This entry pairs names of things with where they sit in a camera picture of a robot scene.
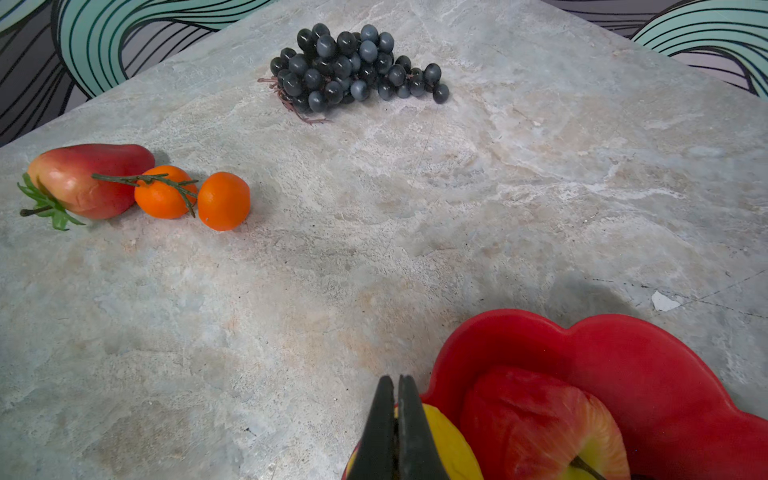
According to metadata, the black grape bunch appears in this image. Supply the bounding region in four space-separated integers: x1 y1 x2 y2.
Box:
257 23 451 125

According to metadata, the red flower-shaped fruit bowl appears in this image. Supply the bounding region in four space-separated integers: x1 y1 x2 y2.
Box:
419 309 767 479

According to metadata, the small orange tangerine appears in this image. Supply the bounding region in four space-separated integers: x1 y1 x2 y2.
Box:
197 172 251 231
91 164 199 221

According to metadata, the small yellow lemon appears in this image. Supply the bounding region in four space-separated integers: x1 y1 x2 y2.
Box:
341 399 483 479

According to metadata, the red apple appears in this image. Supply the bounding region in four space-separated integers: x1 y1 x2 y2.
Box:
459 366 631 479

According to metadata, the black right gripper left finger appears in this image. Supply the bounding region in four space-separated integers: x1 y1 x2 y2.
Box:
347 376 396 480

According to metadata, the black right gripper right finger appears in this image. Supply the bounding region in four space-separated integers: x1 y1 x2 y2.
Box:
397 375 449 480

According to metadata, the red peach with leaf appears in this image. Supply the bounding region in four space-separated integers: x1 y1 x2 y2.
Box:
17 144 156 231

